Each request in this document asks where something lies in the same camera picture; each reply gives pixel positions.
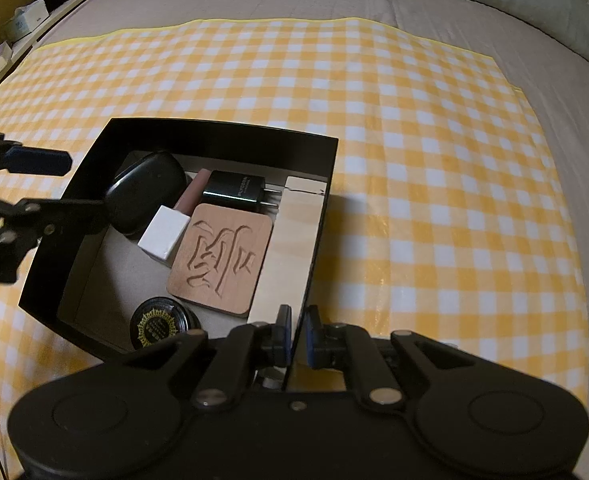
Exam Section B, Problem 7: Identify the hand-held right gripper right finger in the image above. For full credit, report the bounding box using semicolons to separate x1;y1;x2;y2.
304;305;475;407

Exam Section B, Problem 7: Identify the carved wooden block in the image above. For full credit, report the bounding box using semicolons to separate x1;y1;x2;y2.
167;203;274;317

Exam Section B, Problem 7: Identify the tissue box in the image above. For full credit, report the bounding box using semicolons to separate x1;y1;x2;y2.
0;2;50;41

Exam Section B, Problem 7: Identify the black oval case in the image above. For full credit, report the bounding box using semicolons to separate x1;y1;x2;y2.
106;150;188;237

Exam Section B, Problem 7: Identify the black box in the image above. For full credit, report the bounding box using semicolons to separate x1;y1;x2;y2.
18;117;339;392

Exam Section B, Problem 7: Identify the grey bed sheet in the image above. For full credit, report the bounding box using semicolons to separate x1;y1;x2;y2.
0;0;589;281

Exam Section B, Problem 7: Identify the pink lip gloss white cap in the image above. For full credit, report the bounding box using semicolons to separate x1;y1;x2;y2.
138;169;211;262

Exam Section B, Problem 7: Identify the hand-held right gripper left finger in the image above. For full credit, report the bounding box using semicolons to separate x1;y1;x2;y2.
119;304;295;409

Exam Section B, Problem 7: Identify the yellow checked mat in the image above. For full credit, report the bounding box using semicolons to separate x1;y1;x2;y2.
0;17;589;480

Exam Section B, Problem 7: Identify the pale wooden block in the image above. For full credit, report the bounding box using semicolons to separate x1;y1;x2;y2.
247;175;331;332

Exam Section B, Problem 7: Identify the black charger plug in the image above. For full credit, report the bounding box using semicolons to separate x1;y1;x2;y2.
203;170;281;216

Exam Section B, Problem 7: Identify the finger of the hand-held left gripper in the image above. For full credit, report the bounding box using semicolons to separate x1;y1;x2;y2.
0;187;121;283
0;132;72;178

